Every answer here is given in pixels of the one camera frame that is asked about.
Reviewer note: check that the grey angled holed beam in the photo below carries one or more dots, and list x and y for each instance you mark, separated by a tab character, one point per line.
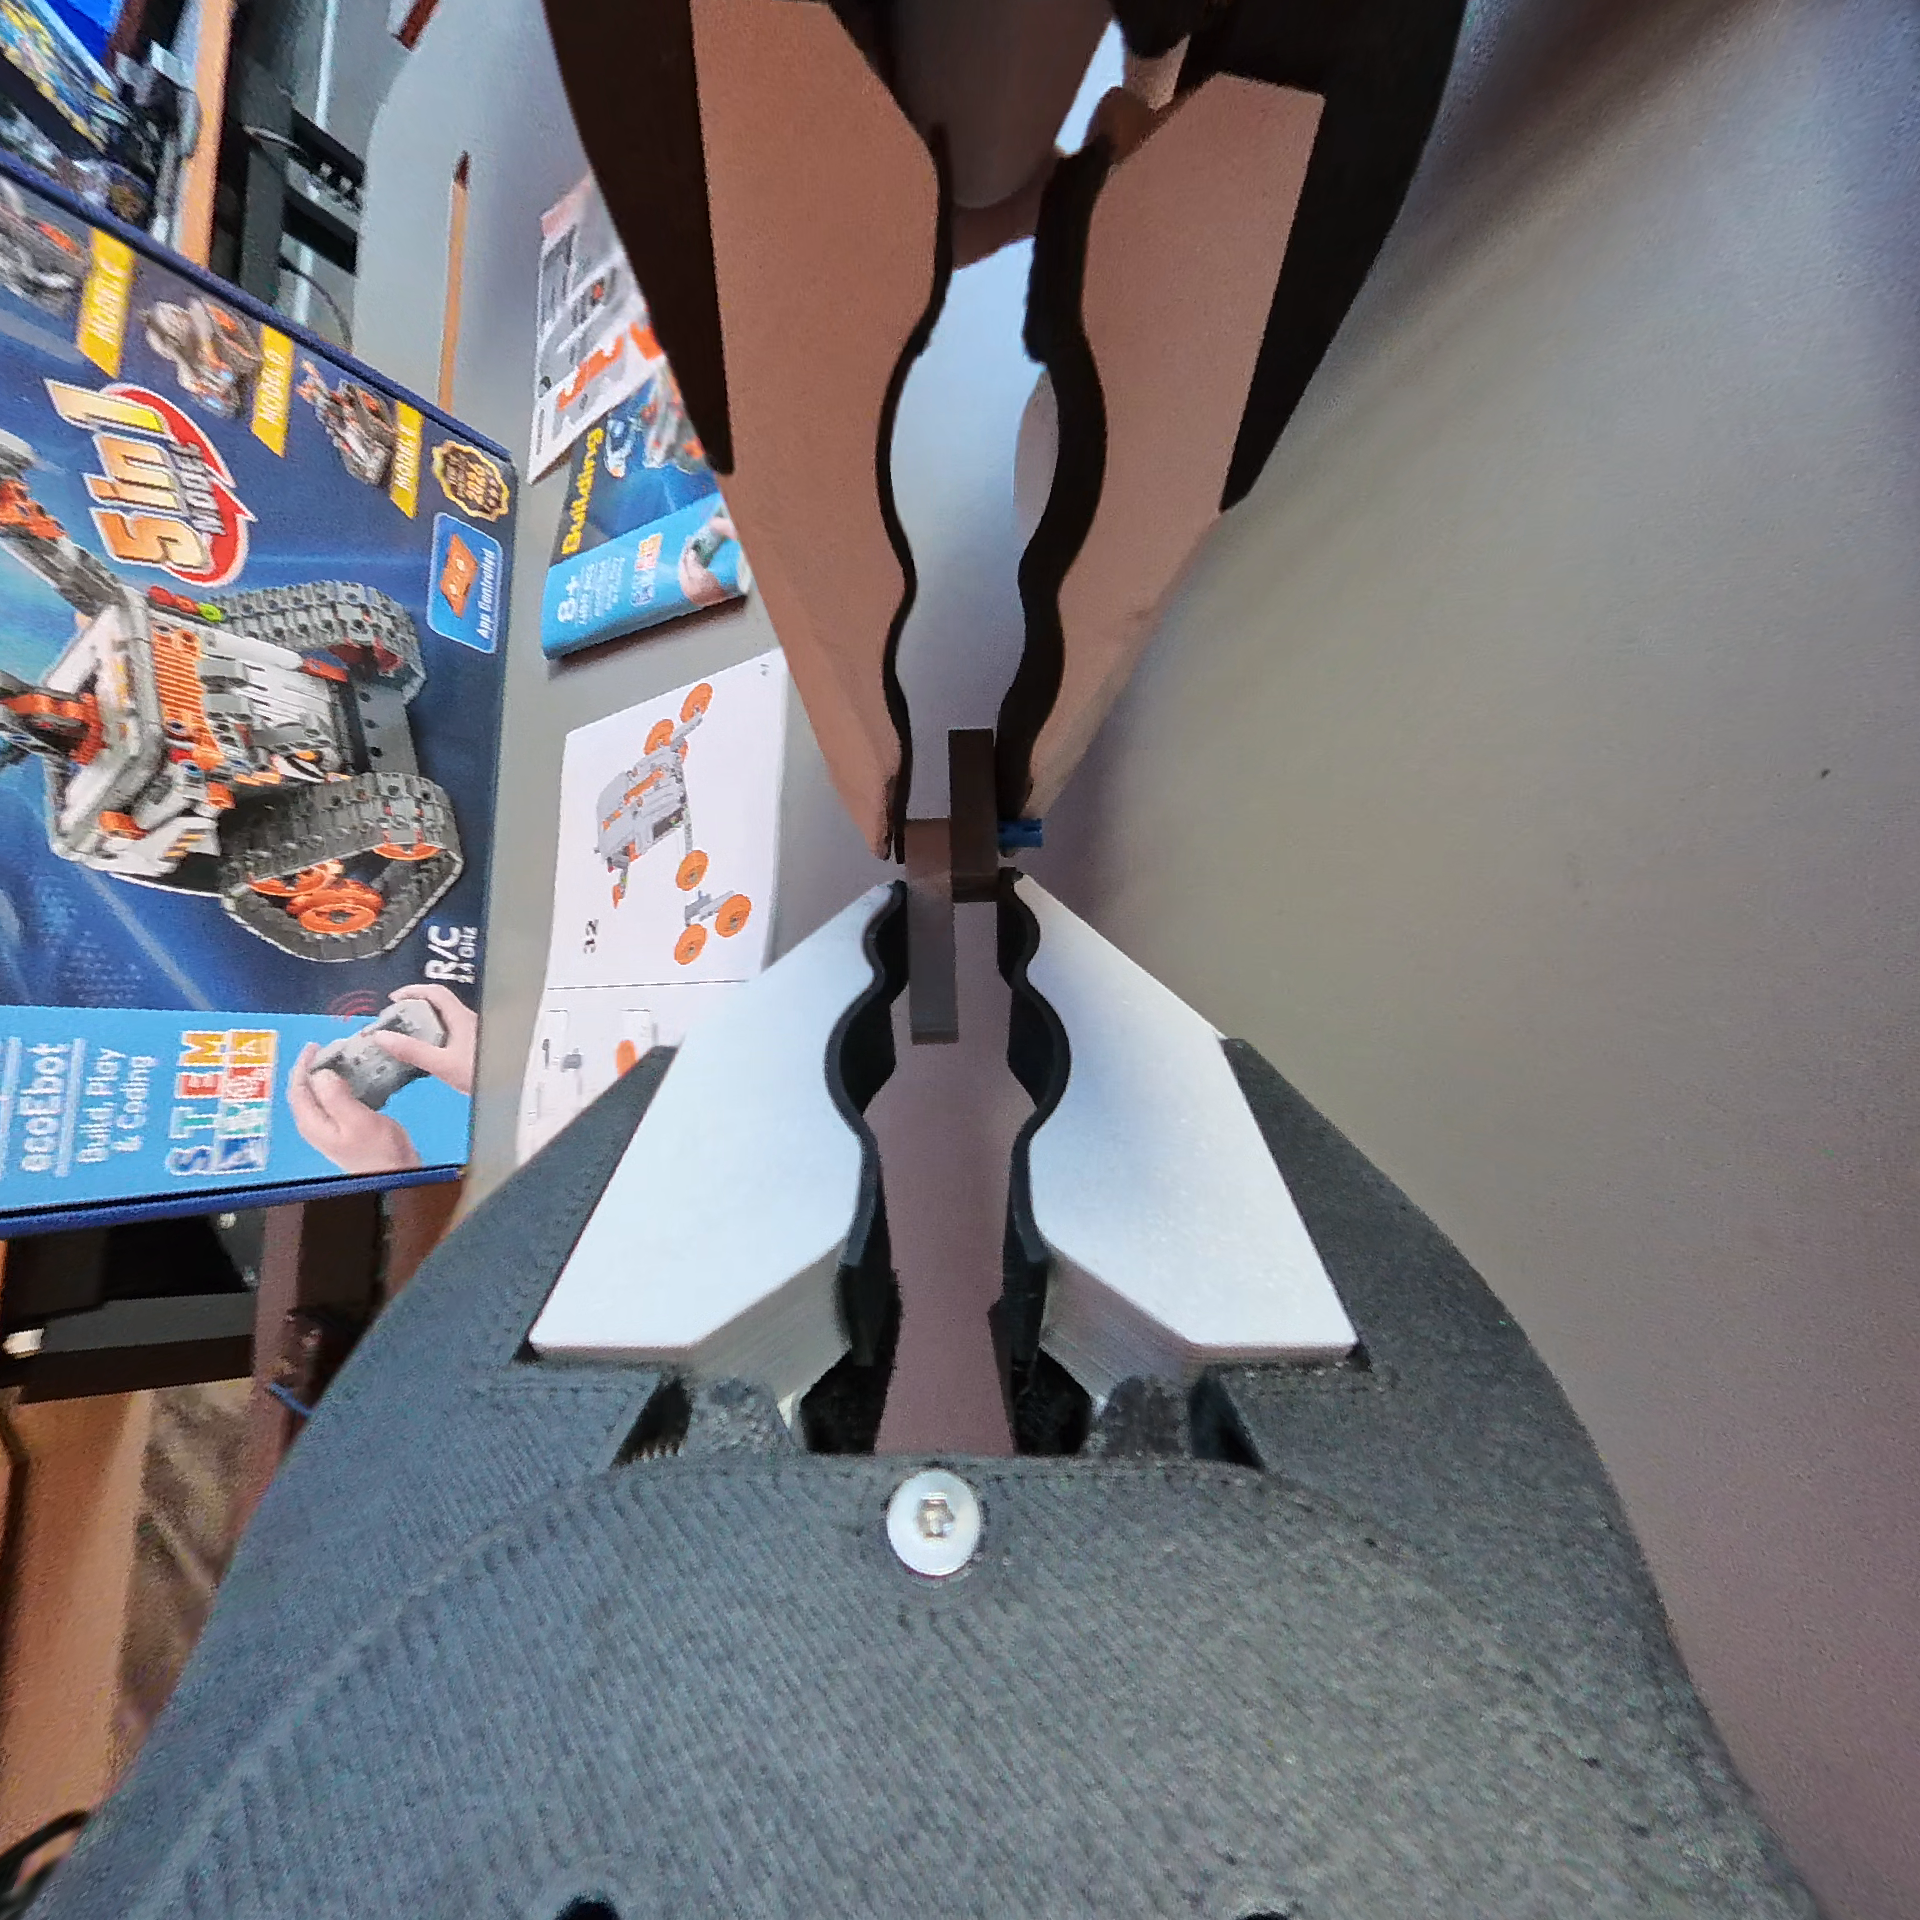
971	795

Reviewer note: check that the small blue manual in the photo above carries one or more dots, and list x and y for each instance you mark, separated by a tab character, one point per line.
645	556

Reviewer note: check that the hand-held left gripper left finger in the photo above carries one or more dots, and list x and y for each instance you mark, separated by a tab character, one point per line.
720	1201

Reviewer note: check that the grey desk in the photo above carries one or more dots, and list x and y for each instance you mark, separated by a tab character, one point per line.
1500	751

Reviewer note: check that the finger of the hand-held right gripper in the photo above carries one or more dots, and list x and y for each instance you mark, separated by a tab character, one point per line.
1170	376
809	376

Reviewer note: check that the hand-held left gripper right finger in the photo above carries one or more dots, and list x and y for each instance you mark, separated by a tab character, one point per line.
1185	1201

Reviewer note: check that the white instruction booklet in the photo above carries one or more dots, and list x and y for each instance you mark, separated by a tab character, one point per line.
720	900

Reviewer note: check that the grey straight holed beam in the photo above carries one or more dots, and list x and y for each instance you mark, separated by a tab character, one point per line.
932	973

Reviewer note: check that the blue robot kit box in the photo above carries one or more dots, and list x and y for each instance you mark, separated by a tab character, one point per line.
225	674

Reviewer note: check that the printed sticker sheet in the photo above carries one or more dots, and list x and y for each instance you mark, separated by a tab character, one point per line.
593	330

